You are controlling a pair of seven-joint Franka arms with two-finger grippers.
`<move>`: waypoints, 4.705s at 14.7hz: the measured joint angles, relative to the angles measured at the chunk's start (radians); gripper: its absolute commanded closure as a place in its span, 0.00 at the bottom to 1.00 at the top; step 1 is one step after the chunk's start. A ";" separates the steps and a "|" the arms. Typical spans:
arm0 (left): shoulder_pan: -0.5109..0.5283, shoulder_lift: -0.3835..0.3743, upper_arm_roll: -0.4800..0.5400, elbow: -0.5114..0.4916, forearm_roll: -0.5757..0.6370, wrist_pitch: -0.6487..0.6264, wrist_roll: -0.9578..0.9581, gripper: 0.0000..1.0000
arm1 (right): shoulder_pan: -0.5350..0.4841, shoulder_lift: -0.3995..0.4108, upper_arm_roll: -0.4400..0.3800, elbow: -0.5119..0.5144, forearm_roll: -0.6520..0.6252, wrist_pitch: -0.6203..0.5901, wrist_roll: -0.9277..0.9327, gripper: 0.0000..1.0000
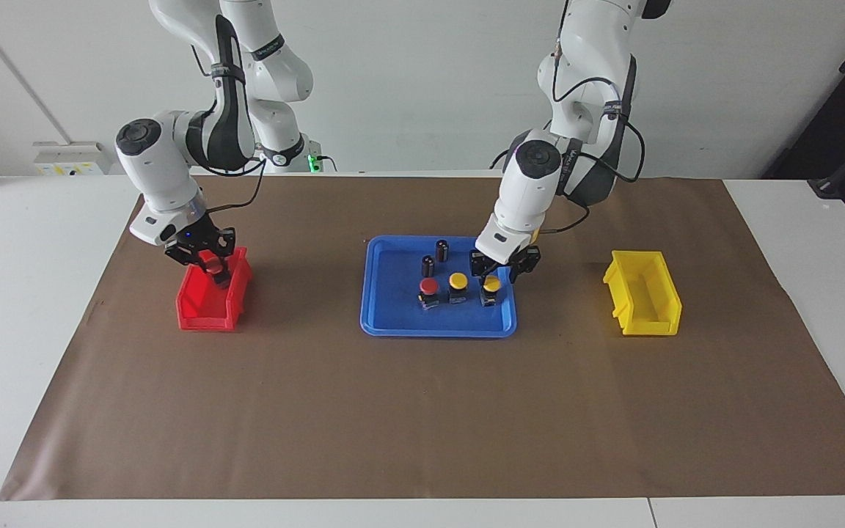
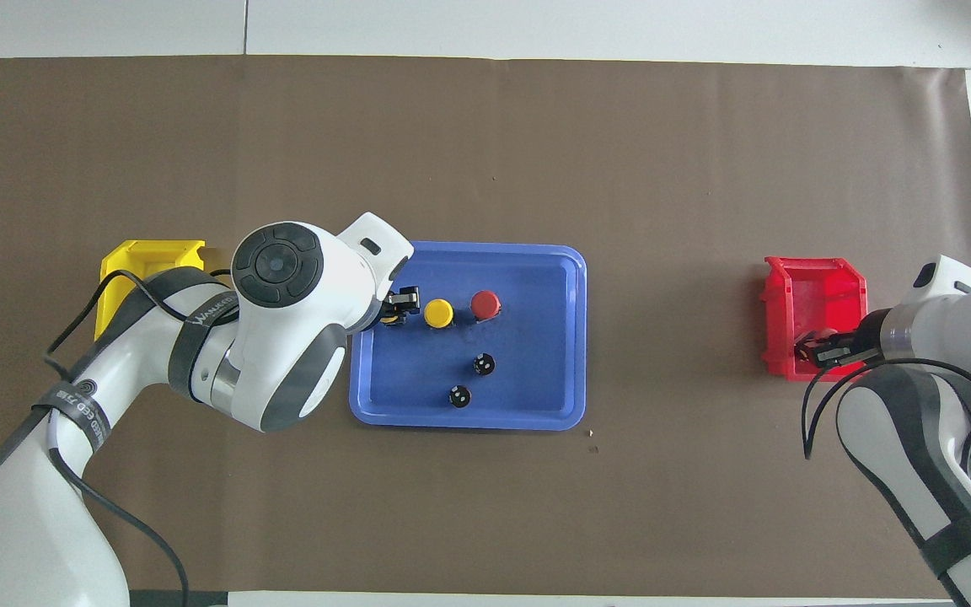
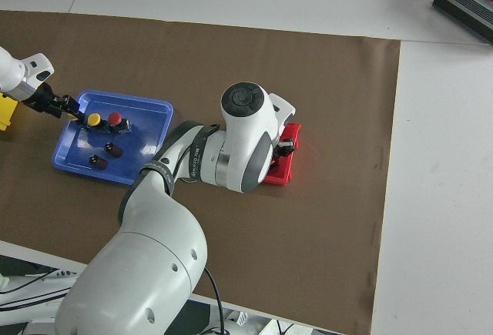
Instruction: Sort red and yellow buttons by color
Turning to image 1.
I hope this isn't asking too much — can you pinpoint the blue plastic tray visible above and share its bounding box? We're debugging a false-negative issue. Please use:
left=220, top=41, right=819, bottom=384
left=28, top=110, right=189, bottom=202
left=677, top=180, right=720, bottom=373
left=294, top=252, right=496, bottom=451
left=360, top=235, right=519, bottom=339

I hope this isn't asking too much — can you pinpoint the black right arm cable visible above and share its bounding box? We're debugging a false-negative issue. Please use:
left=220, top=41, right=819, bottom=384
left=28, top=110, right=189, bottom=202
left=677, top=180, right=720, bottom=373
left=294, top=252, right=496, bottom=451
left=191, top=40, right=269, bottom=217

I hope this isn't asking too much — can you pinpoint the white wall outlet box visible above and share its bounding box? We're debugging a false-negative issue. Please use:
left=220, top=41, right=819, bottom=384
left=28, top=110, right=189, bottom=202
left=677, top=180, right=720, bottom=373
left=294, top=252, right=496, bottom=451
left=32, top=141, right=106, bottom=176

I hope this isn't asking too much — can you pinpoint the yellow plastic storage bin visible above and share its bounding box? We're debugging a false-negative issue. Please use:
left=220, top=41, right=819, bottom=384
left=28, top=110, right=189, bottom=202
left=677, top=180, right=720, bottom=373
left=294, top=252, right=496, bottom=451
left=602, top=250, right=684, bottom=337

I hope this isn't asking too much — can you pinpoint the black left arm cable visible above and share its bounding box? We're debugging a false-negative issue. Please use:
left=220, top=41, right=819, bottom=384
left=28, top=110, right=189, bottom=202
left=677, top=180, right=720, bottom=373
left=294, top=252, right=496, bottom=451
left=492, top=44, right=647, bottom=235

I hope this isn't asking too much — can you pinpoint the black backdrop panel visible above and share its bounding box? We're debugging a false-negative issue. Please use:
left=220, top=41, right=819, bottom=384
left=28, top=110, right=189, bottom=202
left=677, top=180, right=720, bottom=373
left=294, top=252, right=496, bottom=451
left=762, top=0, right=845, bottom=217

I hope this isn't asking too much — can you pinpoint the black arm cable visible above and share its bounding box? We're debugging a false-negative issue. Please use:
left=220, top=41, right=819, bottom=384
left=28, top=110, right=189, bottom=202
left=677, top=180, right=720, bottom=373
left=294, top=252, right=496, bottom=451
left=492, top=44, right=647, bottom=235
left=191, top=40, right=269, bottom=217

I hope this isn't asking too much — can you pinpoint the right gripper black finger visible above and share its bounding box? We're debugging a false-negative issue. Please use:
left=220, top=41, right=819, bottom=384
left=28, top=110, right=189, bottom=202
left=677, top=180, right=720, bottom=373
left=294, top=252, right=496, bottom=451
left=164, top=233, right=203, bottom=271
left=206, top=227, right=237, bottom=288

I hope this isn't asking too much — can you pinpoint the red plastic storage bin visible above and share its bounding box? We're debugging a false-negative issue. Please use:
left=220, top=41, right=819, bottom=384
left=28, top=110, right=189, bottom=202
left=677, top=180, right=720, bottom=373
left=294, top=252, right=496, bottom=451
left=176, top=246, right=254, bottom=332

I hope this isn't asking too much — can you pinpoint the brown paper table mat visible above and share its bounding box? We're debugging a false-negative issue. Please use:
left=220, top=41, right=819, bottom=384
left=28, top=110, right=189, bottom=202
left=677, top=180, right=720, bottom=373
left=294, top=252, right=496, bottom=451
left=0, top=175, right=845, bottom=502

